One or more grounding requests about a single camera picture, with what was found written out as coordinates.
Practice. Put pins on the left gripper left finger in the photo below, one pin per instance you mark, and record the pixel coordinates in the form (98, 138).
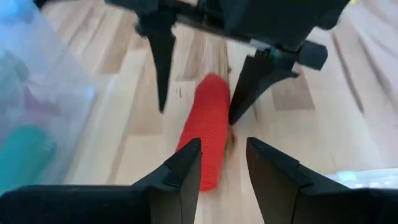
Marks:
(124, 205)

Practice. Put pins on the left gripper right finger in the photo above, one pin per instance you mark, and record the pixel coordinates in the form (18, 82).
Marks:
(311, 205)

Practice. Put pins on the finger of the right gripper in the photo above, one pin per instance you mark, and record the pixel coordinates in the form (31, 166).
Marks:
(161, 62)
(252, 84)

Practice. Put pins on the red elastic bandage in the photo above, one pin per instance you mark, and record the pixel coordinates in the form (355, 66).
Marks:
(208, 124)

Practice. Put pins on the green bandage roll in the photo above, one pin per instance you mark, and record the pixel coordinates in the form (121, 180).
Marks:
(25, 155)

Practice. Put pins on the clear plastic lidded container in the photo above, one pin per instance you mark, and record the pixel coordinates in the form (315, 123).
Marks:
(37, 77)

